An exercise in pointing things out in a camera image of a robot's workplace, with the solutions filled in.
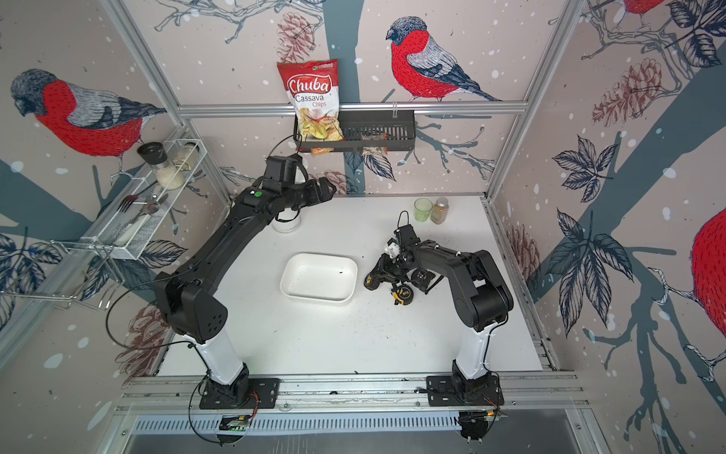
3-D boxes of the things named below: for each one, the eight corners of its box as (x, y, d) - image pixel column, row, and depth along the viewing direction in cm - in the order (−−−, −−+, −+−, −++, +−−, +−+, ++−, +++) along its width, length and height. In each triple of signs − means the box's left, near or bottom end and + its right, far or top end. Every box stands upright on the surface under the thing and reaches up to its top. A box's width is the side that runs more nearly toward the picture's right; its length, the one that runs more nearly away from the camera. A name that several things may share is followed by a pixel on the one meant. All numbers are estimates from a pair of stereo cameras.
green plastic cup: (414, 221, 114) (416, 211, 109) (412, 208, 119) (414, 197, 113) (431, 221, 114) (434, 211, 109) (429, 208, 119) (431, 197, 113)
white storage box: (281, 307, 91) (276, 300, 86) (291, 260, 103) (288, 251, 98) (356, 307, 91) (355, 300, 86) (357, 260, 103) (357, 251, 98)
